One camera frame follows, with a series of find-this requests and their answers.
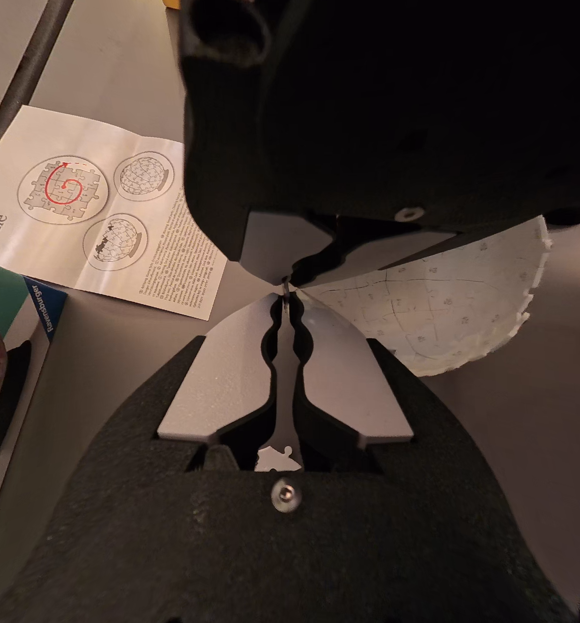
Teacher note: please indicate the half-built puzzle ball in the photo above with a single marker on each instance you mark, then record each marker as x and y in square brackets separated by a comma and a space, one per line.
[465, 316]

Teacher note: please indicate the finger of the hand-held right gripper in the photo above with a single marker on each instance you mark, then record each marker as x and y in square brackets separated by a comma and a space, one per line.
[275, 243]
[367, 258]

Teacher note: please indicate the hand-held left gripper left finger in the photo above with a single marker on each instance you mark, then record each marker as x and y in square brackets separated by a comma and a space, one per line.
[221, 384]

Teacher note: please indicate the joined white puzzle pieces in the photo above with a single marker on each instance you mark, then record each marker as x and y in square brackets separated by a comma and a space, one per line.
[275, 461]

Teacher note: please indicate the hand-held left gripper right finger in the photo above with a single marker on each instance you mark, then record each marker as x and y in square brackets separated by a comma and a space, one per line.
[353, 389]

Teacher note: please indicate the folded instruction sheet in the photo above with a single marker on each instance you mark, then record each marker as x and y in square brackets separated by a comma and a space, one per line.
[119, 141]

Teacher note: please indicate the puzzle ball box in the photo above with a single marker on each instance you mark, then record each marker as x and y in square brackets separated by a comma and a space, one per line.
[46, 311]

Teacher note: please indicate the yellow plastic bin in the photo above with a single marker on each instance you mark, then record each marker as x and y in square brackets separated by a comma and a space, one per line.
[172, 4]

